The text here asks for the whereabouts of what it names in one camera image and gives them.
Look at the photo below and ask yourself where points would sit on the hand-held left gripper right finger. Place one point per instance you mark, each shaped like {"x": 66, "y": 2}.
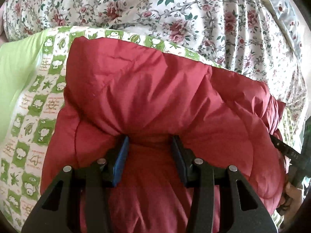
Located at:
{"x": 179, "y": 160}

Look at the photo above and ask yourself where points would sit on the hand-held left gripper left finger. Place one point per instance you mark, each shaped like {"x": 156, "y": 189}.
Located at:
{"x": 121, "y": 160}

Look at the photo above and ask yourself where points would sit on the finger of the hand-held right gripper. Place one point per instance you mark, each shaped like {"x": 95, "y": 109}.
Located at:
{"x": 284, "y": 150}

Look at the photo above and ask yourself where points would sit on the red quilted blanket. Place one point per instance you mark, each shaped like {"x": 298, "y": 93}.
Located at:
{"x": 150, "y": 97}

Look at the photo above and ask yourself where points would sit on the person's right hand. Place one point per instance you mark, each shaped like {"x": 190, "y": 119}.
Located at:
{"x": 292, "y": 191}

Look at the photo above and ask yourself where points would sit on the green panda print blanket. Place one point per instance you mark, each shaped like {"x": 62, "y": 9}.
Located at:
{"x": 36, "y": 102}

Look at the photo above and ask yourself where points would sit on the pale blue printed pillow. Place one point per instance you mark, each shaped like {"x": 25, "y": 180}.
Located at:
{"x": 279, "y": 12}

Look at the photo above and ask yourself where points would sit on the floral quilt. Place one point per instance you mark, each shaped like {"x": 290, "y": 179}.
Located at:
{"x": 170, "y": 17}

